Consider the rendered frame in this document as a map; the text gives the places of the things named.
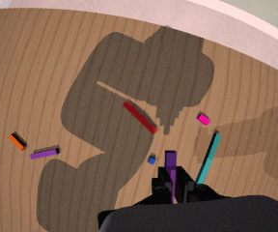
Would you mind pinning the purple rod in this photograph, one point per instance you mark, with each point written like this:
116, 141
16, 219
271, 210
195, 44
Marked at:
45, 154
170, 163

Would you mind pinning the turquoise rod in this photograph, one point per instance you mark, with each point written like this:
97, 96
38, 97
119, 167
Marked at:
208, 158

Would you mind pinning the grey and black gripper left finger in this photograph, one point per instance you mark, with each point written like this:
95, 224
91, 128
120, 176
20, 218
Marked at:
162, 191

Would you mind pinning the orange rod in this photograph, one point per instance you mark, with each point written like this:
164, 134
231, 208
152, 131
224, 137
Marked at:
17, 141

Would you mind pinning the small blue cube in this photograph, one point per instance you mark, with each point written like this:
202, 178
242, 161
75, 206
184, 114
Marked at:
151, 160

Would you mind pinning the red rod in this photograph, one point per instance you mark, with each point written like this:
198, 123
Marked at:
139, 117

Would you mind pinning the small magenta block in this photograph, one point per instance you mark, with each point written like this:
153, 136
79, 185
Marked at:
203, 119

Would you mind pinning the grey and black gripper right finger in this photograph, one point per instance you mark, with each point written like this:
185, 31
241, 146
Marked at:
187, 191

